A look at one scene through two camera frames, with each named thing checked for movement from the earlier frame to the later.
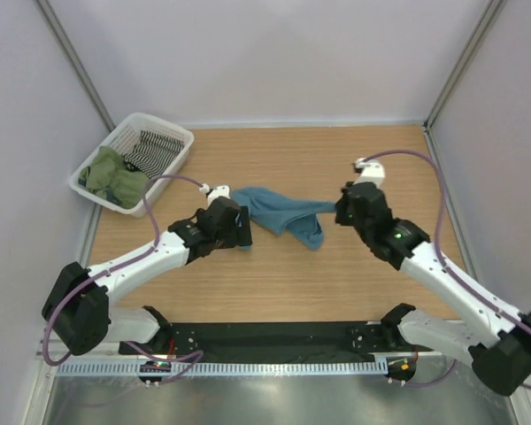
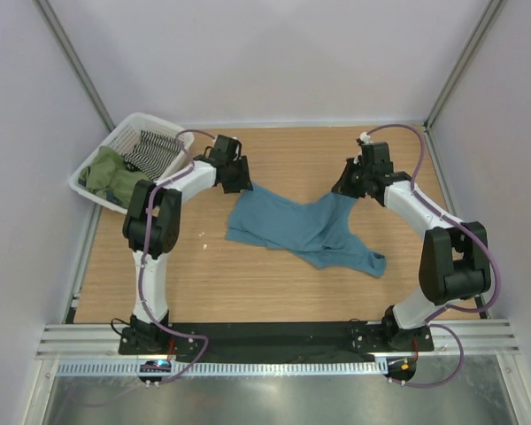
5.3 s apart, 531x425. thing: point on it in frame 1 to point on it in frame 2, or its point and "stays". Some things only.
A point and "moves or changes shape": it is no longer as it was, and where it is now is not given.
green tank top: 108,177 stays
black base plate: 291,341 stays
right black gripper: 339,207 to 343,186
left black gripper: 244,231 to 244,181
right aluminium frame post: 494,9 stays
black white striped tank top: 153,154 stays
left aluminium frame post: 77,63 stays
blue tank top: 278,213 moves or changes shape
